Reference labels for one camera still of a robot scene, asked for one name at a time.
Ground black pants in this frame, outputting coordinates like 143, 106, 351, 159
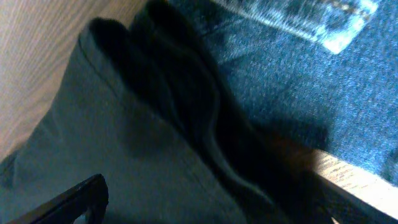
1, 1, 396, 223

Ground blue denim jeans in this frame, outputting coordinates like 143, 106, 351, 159
172, 0, 397, 184

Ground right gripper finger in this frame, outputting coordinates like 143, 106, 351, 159
7, 174, 109, 224

